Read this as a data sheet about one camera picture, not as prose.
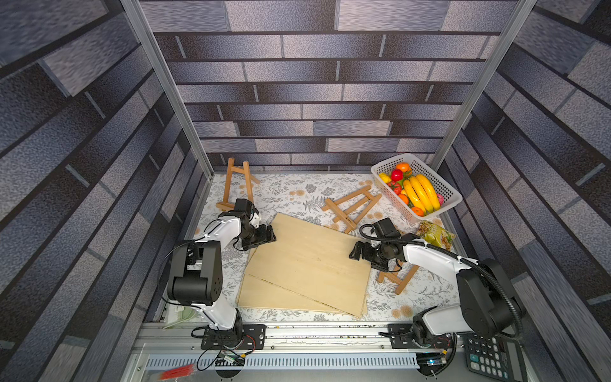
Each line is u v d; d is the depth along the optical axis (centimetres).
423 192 101
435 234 92
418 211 100
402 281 84
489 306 43
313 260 89
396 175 107
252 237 79
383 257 74
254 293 86
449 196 103
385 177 109
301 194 113
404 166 110
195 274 47
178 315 77
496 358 68
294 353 72
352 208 107
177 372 69
